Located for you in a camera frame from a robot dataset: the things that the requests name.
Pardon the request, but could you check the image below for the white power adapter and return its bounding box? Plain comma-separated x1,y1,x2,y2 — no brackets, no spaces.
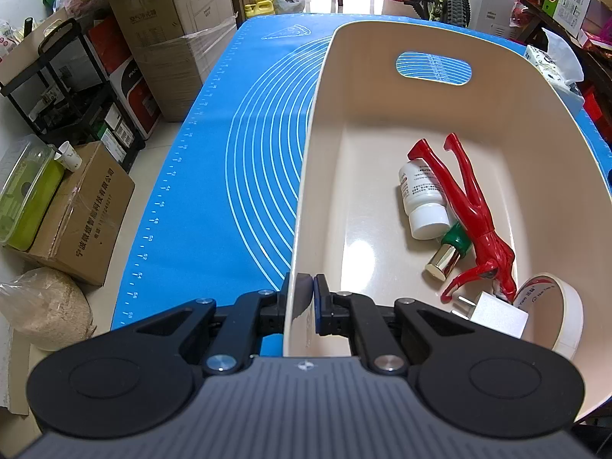
451,292,529,339

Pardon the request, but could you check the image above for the green gold small bottle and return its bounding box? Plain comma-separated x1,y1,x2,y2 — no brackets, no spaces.
424,222,472,282

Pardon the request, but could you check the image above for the red action figure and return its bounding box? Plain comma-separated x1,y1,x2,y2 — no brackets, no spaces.
408,133,518,304

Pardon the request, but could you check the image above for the white pill bottle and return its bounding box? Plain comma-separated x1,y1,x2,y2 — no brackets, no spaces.
398,159,451,241

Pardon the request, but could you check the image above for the white tape roll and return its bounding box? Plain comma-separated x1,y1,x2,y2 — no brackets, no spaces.
513,273,584,361

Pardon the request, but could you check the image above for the beige plastic storage bin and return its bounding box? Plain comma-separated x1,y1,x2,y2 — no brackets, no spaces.
291,21,611,413

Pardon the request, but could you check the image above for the blue silicone baking mat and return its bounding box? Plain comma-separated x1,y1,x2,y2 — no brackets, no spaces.
112,15,610,329

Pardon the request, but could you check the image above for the floor cardboard box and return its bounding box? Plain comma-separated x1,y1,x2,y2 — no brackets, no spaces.
20,142,135,287

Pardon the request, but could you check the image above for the bag of grain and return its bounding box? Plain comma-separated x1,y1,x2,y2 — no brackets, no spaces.
1,267,95,351

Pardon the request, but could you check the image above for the paper cup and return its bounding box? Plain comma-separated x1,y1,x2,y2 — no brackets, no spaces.
54,141,82,172

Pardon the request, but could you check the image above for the green lidded container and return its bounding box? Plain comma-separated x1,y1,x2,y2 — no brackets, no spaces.
0,135,64,251

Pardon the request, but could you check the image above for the black metal rack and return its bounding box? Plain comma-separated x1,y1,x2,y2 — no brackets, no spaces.
1,13,145,170

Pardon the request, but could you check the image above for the white tissue box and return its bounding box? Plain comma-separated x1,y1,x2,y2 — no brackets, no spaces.
524,29,584,116

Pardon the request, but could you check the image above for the large lower cardboard box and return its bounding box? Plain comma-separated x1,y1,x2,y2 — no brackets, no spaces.
108,0,236,122

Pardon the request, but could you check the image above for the yellow oil jug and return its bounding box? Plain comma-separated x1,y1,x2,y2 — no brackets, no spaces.
245,0,275,19

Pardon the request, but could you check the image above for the green white product box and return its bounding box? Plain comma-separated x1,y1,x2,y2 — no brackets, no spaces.
542,0,591,37

